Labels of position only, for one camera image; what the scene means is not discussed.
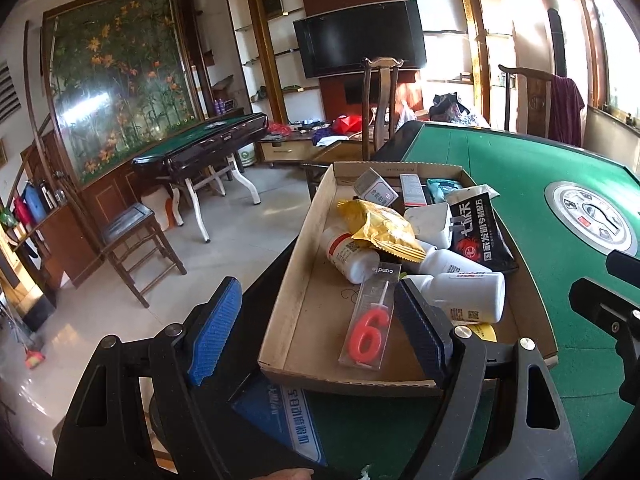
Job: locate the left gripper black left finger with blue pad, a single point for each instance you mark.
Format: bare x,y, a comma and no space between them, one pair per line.
104,435

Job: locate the round table centre panel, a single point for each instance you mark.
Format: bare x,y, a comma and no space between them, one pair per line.
591,218

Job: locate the teal wipes packet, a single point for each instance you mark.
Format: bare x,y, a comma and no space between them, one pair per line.
439,189

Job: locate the white pill bottle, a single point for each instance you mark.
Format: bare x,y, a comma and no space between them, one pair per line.
355,259

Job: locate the purple cloth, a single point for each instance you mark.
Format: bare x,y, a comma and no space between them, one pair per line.
566,106

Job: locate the cardboard tray box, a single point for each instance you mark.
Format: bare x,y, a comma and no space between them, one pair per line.
310,318

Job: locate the silver red carton box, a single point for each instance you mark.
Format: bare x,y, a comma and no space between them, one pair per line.
412,191

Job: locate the dark wooden stool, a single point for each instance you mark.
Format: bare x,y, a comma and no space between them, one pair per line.
132,239

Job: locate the grey brown small box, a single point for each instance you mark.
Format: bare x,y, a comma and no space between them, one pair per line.
371,187

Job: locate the white plastic pouch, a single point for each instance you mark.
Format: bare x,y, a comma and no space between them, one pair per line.
432,224

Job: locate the red six candle pack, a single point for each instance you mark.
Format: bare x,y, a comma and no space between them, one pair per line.
372,317

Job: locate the gold foil packet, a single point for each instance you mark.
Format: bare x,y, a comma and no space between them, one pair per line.
382,227

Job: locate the wooden chair with cloth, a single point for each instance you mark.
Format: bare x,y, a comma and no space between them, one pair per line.
538,92

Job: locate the yellow tape roll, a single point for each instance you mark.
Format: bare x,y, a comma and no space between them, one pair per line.
484,331

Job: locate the black red sachet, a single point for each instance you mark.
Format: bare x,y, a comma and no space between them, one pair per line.
477,235

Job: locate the low wooden tv cabinet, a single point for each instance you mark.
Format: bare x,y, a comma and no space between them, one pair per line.
318,146

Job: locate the black television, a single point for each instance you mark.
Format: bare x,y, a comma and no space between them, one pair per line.
336,42

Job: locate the flower wall painting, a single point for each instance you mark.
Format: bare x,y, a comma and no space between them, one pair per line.
117,80

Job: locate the dark clothes pile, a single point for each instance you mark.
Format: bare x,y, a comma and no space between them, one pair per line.
448,108

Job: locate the red bag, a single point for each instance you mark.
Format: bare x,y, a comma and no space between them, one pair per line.
345,125

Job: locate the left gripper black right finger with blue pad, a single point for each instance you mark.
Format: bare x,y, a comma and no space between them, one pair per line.
528,435

